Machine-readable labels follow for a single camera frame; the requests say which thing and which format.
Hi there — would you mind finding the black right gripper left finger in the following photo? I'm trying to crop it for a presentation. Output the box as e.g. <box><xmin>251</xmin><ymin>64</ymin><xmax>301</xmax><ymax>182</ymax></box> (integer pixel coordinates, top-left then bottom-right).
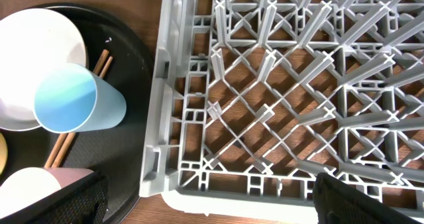
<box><xmin>1</xmin><ymin>172</ymin><xmax>108</xmax><ymax>224</ymax></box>

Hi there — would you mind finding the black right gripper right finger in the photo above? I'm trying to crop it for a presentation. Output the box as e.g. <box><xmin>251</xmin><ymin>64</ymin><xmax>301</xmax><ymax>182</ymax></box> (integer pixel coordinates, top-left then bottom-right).
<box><xmin>313</xmin><ymin>172</ymin><xmax>419</xmax><ymax>224</ymax></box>

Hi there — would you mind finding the wooden chopstick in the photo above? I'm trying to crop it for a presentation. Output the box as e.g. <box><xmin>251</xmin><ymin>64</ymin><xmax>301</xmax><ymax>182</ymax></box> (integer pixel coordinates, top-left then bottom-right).
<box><xmin>44</xmin><ymin>48</ymin><xmax>111</xmax><ymax>168</ymax></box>
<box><xmin>50</xmin><ymin>55</ymin><xmax>114</xmax><ymax>169</ymax></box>

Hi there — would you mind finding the pink plastic cup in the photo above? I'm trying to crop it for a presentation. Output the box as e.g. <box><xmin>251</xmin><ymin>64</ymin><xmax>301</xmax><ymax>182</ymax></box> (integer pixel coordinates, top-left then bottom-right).
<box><xmin>1</xmin><ymin>167</ymin><xmax>93</xmax><ymax>218</ymax></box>

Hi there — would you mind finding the yellow plastic bowl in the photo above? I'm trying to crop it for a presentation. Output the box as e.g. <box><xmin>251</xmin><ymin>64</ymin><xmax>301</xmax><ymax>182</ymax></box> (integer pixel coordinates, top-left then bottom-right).
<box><xmin>0</xmin><ymin>134</ymin><xmax>8</xmax><ymax>174</ymax></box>

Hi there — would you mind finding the light blue plastic cup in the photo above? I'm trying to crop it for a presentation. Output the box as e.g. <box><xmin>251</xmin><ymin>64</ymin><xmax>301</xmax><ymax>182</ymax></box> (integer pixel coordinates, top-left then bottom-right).
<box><xmin>32</xmin><ymin>63</ymin><xmax>127</xmax><ymax>133</ymax></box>

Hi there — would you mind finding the grey plastic dishwasher rack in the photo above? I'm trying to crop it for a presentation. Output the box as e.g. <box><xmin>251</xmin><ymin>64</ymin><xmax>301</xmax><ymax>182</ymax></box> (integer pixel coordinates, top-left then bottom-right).
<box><xmin>139</xmin><ymin>0</ymin><xmax>423</xmax><ymax>223</ymax></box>

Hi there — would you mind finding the round black serving tray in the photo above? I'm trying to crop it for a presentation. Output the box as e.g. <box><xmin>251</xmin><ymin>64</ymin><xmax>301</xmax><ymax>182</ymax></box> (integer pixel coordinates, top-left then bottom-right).
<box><xmin>1</xmin><ymin>3</ymin><xmax>153</xmax><ymax>223</ymax></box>

